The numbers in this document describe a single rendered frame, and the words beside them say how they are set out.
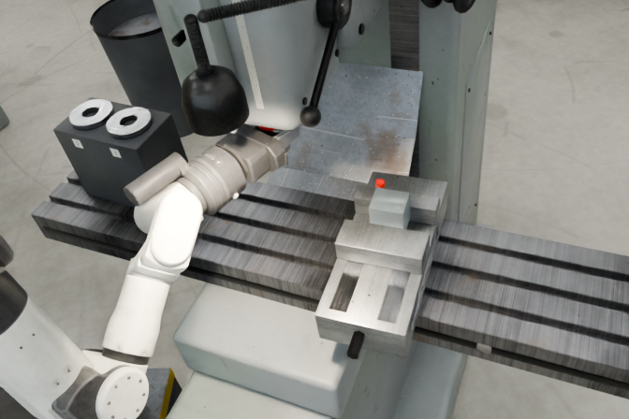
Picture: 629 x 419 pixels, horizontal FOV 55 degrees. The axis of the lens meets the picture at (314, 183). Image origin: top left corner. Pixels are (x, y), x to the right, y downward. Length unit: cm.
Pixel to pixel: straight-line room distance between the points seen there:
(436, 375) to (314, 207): 82
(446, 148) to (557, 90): 190
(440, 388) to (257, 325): 83
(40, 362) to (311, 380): 48
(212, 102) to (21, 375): 39
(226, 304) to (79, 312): 142
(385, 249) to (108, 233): 61
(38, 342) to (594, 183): 236
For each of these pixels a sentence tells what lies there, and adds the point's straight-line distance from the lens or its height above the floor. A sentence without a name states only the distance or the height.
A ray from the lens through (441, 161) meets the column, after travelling 145.
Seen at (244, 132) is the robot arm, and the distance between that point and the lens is 99.
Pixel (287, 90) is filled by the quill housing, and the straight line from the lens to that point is 83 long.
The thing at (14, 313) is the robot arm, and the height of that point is 133.
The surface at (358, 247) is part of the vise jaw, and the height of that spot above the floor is 109.
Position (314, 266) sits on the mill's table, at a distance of 115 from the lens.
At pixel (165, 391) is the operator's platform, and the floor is 40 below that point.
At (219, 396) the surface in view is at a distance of 126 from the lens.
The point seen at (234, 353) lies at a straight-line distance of 115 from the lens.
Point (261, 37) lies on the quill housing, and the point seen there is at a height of 148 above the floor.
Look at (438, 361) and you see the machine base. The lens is 191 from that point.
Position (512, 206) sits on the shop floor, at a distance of 261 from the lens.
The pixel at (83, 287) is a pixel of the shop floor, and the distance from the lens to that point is 265.
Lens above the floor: 186
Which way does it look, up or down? 43 degrees down
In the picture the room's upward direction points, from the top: 10 degrees counter-clockwise
